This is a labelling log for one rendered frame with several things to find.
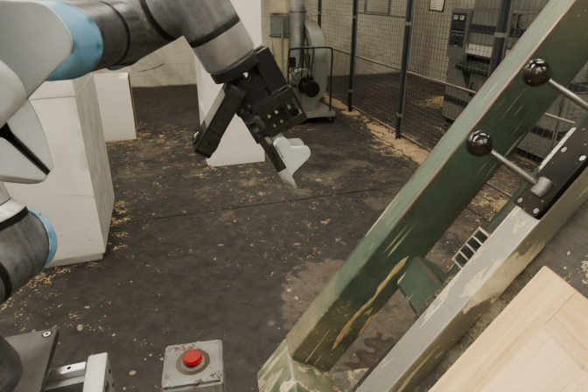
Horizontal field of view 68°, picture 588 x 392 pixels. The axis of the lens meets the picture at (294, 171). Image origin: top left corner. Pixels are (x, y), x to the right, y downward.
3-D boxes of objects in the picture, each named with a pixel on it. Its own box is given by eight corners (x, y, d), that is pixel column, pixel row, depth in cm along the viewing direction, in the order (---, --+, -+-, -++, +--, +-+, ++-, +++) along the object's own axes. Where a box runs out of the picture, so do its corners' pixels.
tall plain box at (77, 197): (38, 213, 348) (-22, -29, 282) (118, 203, 364) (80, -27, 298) (5, 278, 269) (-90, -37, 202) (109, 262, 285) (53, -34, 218)
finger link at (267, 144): (289, 171, 63) (259, 121, 59) (280, 177, 63) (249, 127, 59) (281, 159, 67) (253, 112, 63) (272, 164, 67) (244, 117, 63)
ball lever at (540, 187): (535, 200, 63) (458, 146, 65) (554, 179, 62) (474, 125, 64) (543, 205, 60) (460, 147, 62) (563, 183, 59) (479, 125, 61)
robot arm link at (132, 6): (45, 24, 52) (117, -21, 49) (98, 18, 62) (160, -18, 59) (83, 84, 54) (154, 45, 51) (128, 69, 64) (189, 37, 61)
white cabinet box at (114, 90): (88, 132, 548) (78, 74, 521) (137, 128, 564) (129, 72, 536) (84, 143, 508) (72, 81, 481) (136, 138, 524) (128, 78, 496)
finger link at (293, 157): (325, 177, 66) (298, 128, 62) (292, 197, 66) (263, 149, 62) (319, 169, 69) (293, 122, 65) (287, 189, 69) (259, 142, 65)
